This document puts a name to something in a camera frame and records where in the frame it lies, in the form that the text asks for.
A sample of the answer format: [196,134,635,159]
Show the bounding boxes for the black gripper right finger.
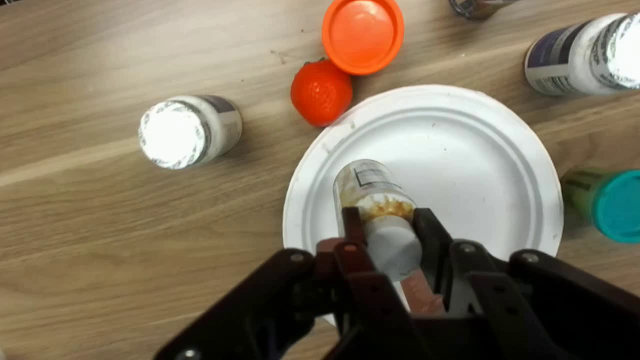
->
[413,207,640,360]

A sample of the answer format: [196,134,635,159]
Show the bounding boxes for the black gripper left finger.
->
[152,207,429,360]

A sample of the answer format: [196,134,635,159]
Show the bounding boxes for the small white cap bottle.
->
[332,159,427,282]

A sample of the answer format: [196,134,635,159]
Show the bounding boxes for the green bottle teal lid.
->
[563,168,640,246]

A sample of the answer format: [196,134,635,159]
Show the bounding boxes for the white bottle dark label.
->
[136,95,244,173]

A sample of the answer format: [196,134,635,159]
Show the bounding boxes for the small green cap bottle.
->
[522,10,640,101]

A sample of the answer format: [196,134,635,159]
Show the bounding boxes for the white paper plate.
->
[281,85,566,322]

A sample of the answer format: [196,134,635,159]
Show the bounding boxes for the orange lid container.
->
[320,0,406,78]

